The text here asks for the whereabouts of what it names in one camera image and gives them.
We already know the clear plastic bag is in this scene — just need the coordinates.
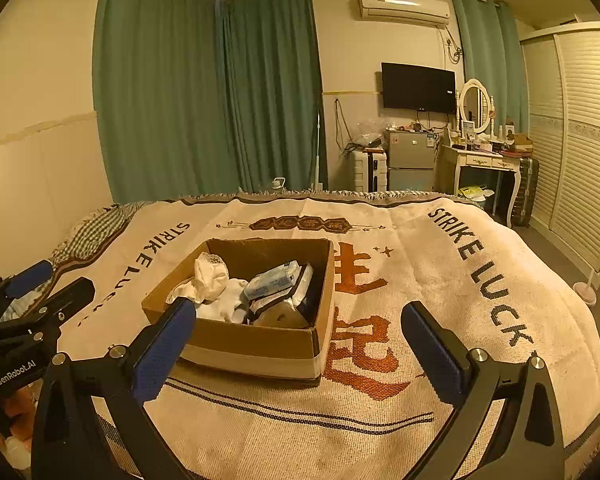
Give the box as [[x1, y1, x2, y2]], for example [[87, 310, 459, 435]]
[[352, 119, 386, 149]]

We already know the white dressing table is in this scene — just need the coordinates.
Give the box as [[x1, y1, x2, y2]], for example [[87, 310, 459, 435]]
[[439, 142, 523, 227]]

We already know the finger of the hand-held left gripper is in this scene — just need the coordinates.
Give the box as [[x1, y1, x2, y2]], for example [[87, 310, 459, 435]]
[[0, 261, 54, 324], [0, 279, 97, 342]]

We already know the printed cream blanket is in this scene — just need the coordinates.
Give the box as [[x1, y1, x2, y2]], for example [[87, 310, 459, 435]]
[[55, 191, 600, 480]]

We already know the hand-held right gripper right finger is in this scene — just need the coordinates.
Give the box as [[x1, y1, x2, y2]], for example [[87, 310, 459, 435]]
[[401, 301, 565, 480]]

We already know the beige face mask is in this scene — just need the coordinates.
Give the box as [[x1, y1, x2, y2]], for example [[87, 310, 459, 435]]
[[256, 302, 314, 331]]

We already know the cardboard box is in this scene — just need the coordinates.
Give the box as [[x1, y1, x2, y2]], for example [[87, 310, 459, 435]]
[[141, 237, 337, 387]]

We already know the hanging cable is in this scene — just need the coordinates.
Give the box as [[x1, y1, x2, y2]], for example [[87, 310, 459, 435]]
[[334, 99, 351, 152]]

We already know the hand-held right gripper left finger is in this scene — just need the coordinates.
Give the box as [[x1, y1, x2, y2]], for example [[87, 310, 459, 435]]
[[30, 297, 198, 480]]

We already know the plain white sock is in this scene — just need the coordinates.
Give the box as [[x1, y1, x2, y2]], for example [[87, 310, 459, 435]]
[[200, 280, 251, 324]]

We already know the grey mini fridge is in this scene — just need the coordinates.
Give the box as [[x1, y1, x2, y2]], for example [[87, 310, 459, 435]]
[[384, 130, 439, 194]]

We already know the narrow green curtain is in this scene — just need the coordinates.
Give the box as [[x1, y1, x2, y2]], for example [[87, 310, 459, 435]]
[[450, 0, 530, 134]]

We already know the white louvred wardrobe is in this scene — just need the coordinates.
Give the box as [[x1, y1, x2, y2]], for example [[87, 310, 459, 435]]
[[518, 22, 600, 275]]

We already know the white suitcase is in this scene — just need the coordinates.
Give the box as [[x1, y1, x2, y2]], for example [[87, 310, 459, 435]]
[[350, 149, 389, 194]]

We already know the checked bed sheet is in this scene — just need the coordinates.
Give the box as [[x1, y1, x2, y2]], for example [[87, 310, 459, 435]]
[[50, 202, 149, 267]]

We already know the white tissue packet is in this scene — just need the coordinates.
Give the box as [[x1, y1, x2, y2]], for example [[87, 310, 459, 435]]
[[244, 261, 301, 302]]

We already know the black wall television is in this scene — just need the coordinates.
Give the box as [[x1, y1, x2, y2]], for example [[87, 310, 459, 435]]
[[381, 62, 457, 115]]

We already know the oval vanity mirror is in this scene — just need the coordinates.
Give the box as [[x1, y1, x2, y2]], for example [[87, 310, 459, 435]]
[[458, 78, 496, 136]]

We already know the white pole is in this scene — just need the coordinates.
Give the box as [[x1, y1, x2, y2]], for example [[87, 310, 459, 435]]
[[313, 110, 329, 194]]

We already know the white air conditioner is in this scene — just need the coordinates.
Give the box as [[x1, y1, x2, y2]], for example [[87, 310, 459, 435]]
[[357, 0, 452, 29]]

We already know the white floor stand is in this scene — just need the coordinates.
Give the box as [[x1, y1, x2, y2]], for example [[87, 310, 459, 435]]
[[572, 240, 600, 307]]

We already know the wide green curtain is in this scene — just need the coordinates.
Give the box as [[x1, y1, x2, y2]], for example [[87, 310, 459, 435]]
[[94, 0, 241, 204]]

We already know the dark suitcase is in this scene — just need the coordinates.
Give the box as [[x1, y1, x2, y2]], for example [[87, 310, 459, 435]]
[[510, 156, 541, 229]]

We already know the white cloth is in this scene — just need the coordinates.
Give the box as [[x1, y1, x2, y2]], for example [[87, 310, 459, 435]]
[[166, 252, 231, 307]]

